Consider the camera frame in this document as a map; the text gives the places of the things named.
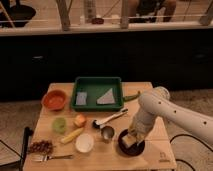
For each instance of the grey rectangular sponge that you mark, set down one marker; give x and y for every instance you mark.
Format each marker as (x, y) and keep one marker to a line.
(81, 98)

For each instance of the orange bowl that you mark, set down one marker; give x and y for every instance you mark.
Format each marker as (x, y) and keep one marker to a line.
(54, 100)

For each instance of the purple bowl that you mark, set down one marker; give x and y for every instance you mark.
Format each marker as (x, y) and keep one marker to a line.
(134, 150)

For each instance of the red apple toy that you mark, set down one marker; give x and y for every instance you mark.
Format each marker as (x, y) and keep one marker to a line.
(80, 120)

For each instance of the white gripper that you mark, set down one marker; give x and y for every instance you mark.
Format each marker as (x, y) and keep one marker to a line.
(137, 130)

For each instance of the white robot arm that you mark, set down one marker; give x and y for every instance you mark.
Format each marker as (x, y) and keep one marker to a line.
(156, 102)

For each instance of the green plastic tray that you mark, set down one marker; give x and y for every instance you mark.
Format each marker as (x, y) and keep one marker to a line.
(95, 87)

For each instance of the silver fork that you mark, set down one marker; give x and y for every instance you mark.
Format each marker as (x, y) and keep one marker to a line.
(43, 158)

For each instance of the green cup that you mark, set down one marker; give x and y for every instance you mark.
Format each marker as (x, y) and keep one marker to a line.
(59, 125)

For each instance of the grey triangular cloth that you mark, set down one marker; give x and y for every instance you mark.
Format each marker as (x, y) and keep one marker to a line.
(107, 98)

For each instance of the small metal cup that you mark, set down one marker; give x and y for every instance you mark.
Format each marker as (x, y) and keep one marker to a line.
(107, 133)

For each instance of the seated person in background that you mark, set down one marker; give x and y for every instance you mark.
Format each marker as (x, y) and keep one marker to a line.
(144, 7)

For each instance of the brown rectangular eraser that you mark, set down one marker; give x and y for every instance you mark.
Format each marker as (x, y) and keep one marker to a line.
(128, 140)

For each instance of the yellow corn toy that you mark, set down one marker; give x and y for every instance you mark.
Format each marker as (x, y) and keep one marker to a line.
(72, 136)

